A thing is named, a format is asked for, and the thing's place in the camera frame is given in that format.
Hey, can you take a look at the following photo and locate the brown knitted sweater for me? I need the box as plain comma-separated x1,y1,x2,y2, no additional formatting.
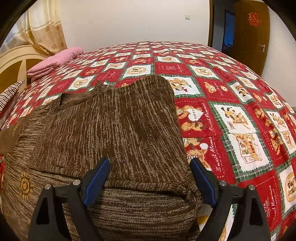
1,75,202,240

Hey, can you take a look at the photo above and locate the red patchwork bear bedspread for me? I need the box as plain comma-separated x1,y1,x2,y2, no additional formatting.
4,41,295,240

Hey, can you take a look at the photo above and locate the striped pillow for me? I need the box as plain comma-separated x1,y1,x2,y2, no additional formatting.
0,79,26,111

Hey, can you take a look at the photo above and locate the pink folded blanket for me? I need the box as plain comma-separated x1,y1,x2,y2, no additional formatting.
27,46,83,81

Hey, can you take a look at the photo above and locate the cream round headboard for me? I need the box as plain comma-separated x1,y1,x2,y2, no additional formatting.
1,45,49,92

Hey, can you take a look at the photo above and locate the brown wooden door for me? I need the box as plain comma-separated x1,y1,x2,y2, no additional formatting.
230,1,270,75

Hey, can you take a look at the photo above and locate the beige patterned curtain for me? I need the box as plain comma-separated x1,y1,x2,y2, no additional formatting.
1,1,67,55

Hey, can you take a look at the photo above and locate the red double-happiness door decal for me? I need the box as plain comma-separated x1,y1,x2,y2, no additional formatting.
248,12,261,27

